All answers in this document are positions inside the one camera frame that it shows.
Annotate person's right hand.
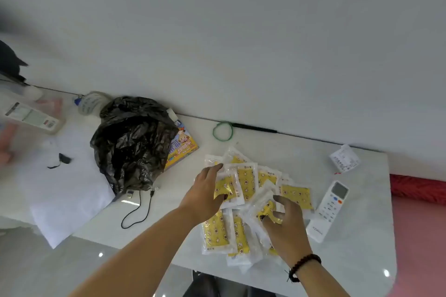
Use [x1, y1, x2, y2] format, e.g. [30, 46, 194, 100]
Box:
[260, 194, 314, 268]

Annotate person's left hand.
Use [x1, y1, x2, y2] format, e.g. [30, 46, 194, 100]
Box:
[178, 163, 229, 226]

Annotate pile of yellow packets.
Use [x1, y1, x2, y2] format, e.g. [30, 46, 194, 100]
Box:
[200, 146, 316, 268]

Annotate person's left forearm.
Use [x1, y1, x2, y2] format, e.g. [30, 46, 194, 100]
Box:
[68, 205, 210, 297]

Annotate person's grey trousers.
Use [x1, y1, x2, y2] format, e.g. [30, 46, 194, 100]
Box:
[183, 271, 279, 297]

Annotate white remote control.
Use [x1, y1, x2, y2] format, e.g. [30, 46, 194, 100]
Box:
[305, 180, 350, 244]

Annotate colourful cartoon print box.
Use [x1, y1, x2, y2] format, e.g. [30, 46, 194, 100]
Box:
[164, 124, 200, 171]

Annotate white side cabinet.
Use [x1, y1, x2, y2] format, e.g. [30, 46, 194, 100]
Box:
[0, 83, 399, 297]

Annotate black plastic bag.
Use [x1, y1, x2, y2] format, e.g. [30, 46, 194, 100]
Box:
[90, 96, 180, 196]

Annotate thin black rod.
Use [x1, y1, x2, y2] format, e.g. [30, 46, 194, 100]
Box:
[230, 122, 278, 133]

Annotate white paper receipt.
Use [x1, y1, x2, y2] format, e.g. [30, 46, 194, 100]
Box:
[328, 144, 361, 174]

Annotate red fluffy duster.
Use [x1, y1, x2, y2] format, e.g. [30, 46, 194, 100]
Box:
[389, 174, 446, 198]

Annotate small black fabric piece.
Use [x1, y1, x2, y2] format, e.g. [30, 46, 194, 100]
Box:
[47, 153, 72, 170]

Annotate black flat screen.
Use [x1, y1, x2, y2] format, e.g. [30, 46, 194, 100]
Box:
[0, 39, 29, 84]

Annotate dark bead bracelet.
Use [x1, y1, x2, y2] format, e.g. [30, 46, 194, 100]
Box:
[287, 254, 322, 284]

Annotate black usb cable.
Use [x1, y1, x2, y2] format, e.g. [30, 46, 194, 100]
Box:
[121, 187, 157, 230]

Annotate green rubber ring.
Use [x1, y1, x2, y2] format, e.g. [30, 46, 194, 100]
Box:
[212, 121, 233, 142]

